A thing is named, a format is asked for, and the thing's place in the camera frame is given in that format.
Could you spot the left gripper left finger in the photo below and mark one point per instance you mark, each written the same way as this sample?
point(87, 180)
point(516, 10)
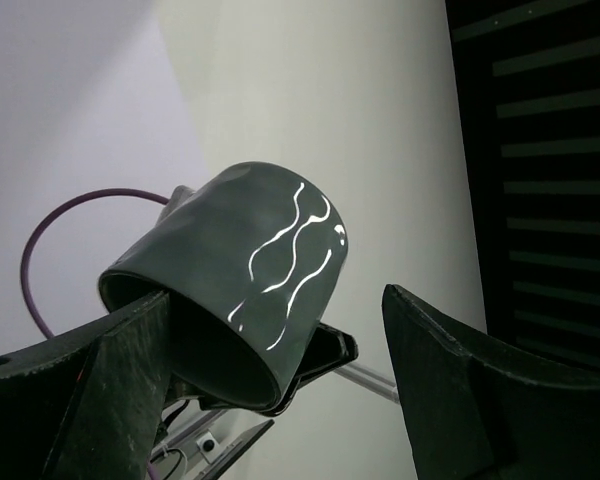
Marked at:
point(87, 404)

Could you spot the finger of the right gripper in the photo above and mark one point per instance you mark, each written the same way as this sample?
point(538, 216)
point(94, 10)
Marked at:
point(328, 350)

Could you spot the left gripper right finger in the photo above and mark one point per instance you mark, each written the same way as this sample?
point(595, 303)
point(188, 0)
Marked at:
point(475, 407)

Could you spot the dark green mug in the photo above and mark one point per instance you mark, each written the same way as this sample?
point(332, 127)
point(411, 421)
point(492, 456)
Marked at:
point(249, 262)

